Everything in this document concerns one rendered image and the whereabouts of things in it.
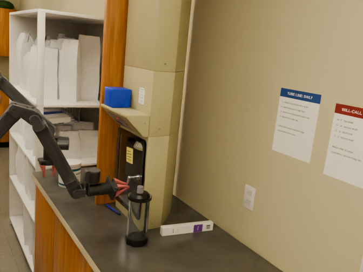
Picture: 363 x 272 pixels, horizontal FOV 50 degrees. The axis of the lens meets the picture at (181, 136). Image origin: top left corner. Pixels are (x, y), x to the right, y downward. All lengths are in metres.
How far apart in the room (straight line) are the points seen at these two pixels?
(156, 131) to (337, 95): 0.79
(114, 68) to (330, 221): 1.25
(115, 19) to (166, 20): 0.38
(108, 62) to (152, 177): 0.63
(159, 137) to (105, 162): 0.45
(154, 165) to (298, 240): 0.72
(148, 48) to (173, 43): 0.11
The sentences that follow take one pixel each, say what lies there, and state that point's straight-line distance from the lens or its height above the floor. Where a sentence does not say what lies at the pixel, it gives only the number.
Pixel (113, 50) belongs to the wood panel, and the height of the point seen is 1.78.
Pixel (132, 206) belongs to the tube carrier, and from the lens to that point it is 1.75.
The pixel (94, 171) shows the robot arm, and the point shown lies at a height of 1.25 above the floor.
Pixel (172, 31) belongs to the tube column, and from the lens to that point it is 1.79.
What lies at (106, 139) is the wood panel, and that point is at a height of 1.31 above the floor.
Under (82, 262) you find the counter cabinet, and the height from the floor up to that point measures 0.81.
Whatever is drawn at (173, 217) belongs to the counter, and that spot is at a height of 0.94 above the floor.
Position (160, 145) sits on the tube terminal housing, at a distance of 1.84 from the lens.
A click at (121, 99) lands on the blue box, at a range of 1.92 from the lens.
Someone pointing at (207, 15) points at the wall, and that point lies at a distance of 2.19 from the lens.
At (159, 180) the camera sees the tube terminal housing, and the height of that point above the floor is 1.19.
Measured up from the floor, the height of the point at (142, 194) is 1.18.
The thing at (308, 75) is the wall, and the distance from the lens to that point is 1.64.
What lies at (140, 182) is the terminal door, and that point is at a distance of 1.88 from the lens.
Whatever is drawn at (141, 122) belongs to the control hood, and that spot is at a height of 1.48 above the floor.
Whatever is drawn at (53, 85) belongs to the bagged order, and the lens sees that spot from 3.04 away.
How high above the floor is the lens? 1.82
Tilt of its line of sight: 13 degrees down
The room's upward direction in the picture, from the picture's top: 6 degrees clockwise
